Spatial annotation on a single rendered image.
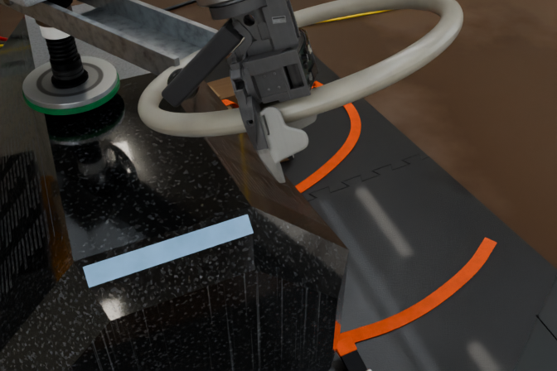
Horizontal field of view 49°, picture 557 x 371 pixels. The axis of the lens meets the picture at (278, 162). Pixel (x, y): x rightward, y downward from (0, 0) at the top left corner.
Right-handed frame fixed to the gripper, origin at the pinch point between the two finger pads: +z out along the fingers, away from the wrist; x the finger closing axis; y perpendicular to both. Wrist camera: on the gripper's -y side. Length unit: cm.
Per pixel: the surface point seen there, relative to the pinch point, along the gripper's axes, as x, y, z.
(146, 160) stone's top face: 42, -42, 13
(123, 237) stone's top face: 20.9, -40.3, 18.4
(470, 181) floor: 161, 19, 100
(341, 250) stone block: 49, -10, 48
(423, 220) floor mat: 134, 0, 98
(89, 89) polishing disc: 56, -57, -1
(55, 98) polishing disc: 51, -63, -2
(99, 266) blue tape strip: 15, -44, 20
